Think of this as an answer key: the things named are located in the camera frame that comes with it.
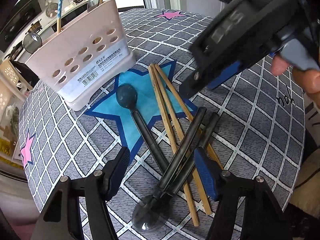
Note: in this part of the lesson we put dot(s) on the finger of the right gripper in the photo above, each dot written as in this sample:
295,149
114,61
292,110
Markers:
225,75

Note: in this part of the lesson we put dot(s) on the brown wooden chopstick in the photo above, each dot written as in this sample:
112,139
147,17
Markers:
180,134
210,149
164,108

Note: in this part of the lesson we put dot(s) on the dark blue spoon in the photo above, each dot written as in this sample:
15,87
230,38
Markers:
127,96

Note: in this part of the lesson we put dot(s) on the blue patterned chopstick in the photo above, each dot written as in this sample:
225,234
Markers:
59,13

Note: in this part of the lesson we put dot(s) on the black handled steel spoon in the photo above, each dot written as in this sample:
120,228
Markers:
32,42

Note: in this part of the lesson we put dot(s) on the person's right hand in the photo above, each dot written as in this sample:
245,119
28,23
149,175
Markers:
309,80

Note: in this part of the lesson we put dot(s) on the grey checked star tablecloth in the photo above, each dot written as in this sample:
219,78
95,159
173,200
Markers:
260,131

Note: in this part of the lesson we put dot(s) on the beige perforated storage cart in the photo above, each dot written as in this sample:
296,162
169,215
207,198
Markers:
14,91

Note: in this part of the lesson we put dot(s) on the pink plastic utensil holder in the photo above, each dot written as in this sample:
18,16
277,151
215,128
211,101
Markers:
89,51

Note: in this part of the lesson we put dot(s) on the black built-in oven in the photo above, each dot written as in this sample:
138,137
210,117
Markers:
73,13

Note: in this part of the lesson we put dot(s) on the steel cooking pot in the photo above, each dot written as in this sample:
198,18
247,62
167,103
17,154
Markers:
35,27

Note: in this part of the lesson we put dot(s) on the black range hood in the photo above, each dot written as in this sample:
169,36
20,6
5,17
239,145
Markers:
18,21

